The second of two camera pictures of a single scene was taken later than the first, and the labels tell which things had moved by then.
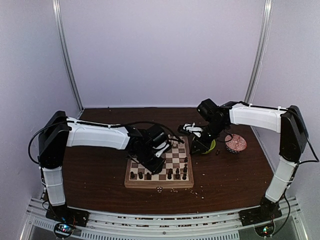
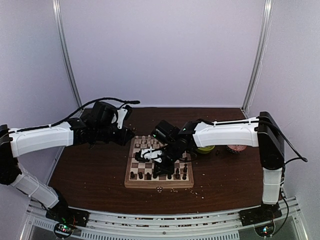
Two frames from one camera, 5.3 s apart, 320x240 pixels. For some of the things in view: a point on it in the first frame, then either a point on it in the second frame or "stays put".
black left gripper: x=154 y=168 → x=125 y=137
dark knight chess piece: x=177 y=175 stays put
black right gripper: x=203 y=146 → x=168 y=170
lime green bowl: x=212 y=147 stays put
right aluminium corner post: x=262 y=52 stays put
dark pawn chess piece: x=185 y=169 stays put
